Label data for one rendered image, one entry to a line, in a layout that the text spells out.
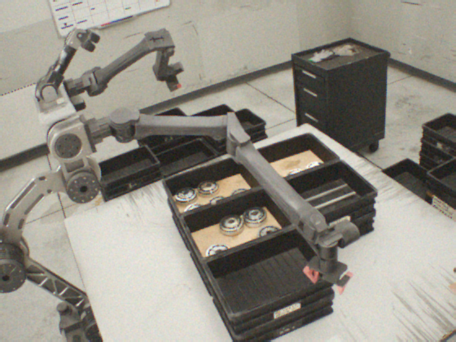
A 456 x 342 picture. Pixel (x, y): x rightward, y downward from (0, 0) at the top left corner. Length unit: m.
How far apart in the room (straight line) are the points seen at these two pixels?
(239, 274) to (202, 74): 3.62
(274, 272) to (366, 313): 0.39
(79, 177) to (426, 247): 1.49
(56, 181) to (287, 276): 1.02
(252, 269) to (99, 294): 0.69
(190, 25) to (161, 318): 3.63
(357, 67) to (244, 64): 2.22
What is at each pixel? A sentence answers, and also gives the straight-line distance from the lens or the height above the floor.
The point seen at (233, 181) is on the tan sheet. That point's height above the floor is 0.83.
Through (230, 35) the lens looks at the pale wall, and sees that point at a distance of 5.15.
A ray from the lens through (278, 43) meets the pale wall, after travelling 5.51.
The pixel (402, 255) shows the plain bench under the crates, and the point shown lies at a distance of 1.99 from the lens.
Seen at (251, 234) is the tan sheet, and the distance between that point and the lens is 1.90.
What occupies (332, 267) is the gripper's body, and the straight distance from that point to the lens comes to 1.33.
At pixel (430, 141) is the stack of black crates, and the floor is 0.50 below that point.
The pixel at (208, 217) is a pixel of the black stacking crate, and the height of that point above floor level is 0.88.
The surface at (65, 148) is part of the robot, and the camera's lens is 1.52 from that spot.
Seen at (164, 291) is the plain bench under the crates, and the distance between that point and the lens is 1.93.
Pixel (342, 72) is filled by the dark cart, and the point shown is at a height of 0.84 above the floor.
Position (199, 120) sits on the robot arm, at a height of 1.42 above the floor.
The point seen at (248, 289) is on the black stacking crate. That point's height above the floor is 0.83.
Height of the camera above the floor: 2.10
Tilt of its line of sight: 34 degrees down
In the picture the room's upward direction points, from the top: 9 degrees counter-clockwise
